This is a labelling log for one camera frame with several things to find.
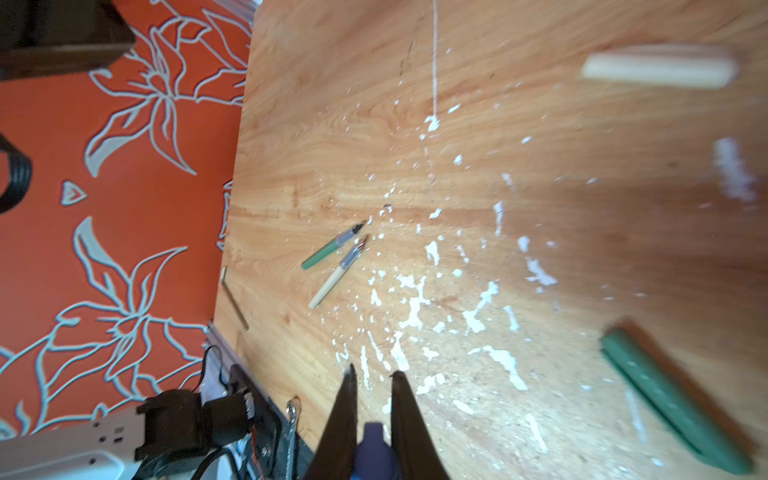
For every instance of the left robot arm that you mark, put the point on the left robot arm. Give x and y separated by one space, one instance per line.
111 262

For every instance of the silver wrench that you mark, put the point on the silver wrench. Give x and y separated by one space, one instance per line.
293 410

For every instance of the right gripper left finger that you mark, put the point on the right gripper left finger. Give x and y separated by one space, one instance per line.
335 452

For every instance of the green pen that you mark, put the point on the green pen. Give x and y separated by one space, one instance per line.
332 246

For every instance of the green pen cap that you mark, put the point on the green pen cap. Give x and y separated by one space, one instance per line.
686 417

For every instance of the blue pen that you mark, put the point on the blue pen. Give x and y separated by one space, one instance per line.
374 459

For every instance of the metal allen key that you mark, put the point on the metal allen key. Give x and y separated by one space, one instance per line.
232 300

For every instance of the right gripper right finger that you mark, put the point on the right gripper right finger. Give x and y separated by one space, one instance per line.
411 441

